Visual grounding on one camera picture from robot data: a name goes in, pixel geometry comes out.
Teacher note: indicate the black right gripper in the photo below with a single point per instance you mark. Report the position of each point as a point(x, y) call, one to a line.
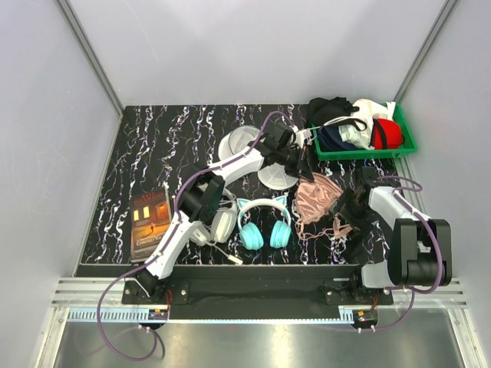
point(347, 215)

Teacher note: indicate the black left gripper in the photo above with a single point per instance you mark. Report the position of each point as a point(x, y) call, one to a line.
point(301, 165)

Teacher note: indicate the pink lace bra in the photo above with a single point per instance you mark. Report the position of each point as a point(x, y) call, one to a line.
point(312, 202)

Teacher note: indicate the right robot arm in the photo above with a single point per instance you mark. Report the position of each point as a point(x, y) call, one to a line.
point(420, 250)

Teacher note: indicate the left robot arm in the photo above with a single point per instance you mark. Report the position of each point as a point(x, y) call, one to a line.
point(197, 202)

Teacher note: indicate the red bra in bin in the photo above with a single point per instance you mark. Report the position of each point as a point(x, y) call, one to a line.
point(386, 134)

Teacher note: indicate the navy garment in bin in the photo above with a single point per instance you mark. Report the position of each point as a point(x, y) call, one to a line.
point(330, 140)

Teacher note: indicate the black garment in bin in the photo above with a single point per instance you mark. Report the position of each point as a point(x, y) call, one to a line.
point(321, 111)

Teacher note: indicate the green plastic bin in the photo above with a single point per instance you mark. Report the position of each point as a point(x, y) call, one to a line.
point(409, 146)

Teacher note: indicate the teal cat-ear headphones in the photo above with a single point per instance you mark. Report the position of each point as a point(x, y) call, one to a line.
point(265, 220)

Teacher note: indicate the white over-ear headphones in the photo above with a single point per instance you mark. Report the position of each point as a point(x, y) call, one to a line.
point(223, 223)

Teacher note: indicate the paperback book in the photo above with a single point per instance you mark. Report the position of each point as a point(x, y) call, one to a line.
point(151, 215)

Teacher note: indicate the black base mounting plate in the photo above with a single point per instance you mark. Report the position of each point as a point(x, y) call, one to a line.
point(258, 292)

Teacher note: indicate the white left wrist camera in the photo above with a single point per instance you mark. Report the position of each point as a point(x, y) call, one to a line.
point(302, 138)

